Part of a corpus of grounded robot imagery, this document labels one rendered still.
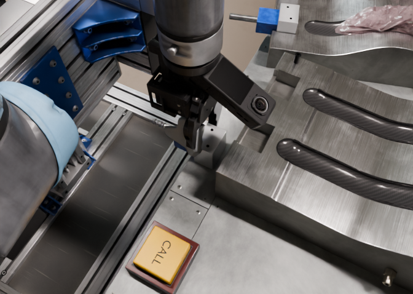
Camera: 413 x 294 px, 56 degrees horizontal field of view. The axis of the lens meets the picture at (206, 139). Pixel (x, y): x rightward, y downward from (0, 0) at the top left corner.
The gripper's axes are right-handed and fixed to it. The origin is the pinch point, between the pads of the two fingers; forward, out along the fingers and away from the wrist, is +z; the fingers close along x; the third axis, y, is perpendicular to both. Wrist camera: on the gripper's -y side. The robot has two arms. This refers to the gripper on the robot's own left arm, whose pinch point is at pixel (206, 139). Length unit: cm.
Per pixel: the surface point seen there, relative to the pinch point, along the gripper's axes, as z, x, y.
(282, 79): -2.5, -15.3, -6.6
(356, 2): -2.7, -39.6, -12.3
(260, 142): -1.7, -2.5, -8.3
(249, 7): 85, -126, 41
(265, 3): 85, -132, 35
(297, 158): -3.6, -1.5, -14.5
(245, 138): -1.7, -2.1, -5.8
